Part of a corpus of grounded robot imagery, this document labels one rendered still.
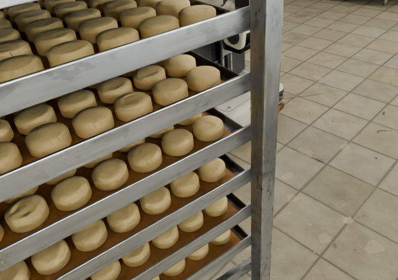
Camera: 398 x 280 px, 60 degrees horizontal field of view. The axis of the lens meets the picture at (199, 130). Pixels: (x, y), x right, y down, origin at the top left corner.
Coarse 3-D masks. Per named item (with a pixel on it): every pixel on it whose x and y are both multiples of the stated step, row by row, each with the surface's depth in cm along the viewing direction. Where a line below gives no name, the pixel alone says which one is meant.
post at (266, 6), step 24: (264, 0) 40; (264, 24) 42; (264, 48) 43; (264, 72) 45; (264, 96) 47; (264, 120) 50; (264, 144) 52; (264, 168) 55; (264, 192) 58; (264, 216) 62; (264, 240) 66; (264, 264) 71
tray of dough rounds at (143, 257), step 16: (208, 208) 64; (224, 208) 65; (240, 208) 66; (192, 224) 62; (208, 224) 64; (160, 240) 59; (176, 240) 61; (128, 256) 57; (144, 256) 57; (160, 256) 59; (112, 272) 55; (128, 272) 57
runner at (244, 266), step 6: (246, 258) 78; (240, 264) 77; (246, 264) 73; (234, 270) 76; (240, 270) 73; (246, 270) 74; (222, 276) 75; (228, 276) 74; (234, 276) 72; (240, 276) 74
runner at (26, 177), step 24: (192, 96) 44; (216, 96) 46; (144, 120) 41; (168, 120) 43; (72, 144) 37; (96, 144) 39; (120, 144) 41; (24, 168) 35; (48, 168) 37; (72, 168) 38; (0, 192) 35
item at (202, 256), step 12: (216, 240) 69; (228, 240) 71; (240, 240) 71; (204, 252) 67; (216, 252) 69; (180, 264) 65; (192, 264) 67; (204, 264) 67; (156, 276) 64; (168, 276) 66; (180, 276) 65
